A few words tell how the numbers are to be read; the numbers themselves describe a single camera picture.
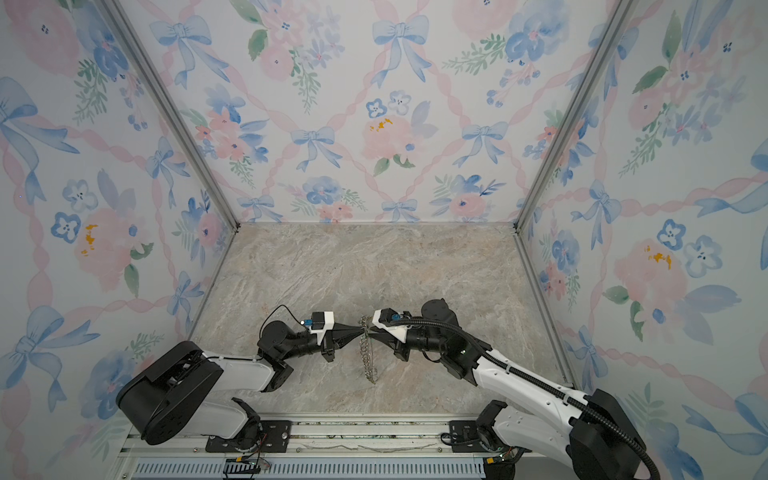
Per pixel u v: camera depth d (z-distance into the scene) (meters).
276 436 0.74
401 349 0.65
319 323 0.63
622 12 0.69
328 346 0.68
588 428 0.41
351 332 0.71
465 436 0.73
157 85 0.80
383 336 0.64
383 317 0.61
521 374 0.50
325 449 0.73
